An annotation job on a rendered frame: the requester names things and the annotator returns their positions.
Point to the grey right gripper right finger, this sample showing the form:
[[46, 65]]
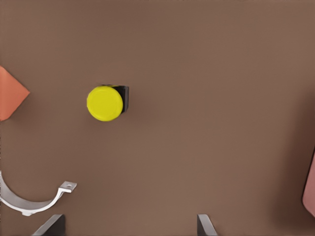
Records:
[[205, 226]]

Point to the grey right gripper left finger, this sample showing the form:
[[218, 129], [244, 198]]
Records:
[[53, 226]]

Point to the pink storage box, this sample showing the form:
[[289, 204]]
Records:
[[310, 194]]

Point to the yellow push button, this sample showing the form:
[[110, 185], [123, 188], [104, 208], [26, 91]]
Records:
[[104, 103]]

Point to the silver pipe clamp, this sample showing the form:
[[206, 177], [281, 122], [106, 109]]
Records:
[[29, 205]]

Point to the orange block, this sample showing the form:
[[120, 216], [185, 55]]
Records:
[[11, 94]]

